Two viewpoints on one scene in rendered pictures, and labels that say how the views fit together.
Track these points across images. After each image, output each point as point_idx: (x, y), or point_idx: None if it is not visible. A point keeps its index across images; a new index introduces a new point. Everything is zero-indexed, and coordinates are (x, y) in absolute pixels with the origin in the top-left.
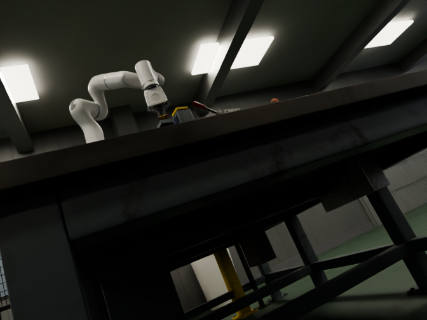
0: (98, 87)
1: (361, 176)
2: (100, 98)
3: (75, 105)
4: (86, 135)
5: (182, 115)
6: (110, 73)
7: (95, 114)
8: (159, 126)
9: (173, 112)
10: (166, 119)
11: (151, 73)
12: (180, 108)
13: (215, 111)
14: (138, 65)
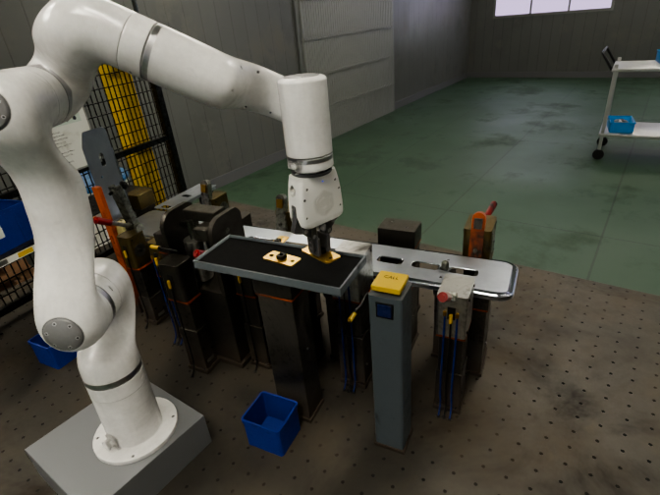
0: (98, 57)
1: None
2: (83, 79)
3: (7, 120)
4: (37, 211)
5: (405, 306)
6: (170, 39)
7: (57, 124)
8: (324, 292)
9: (383, 289)
10: (347, 281)
11: (330, 131)
12: (403, 289)
13: (453, 297)
14: (306, 92)
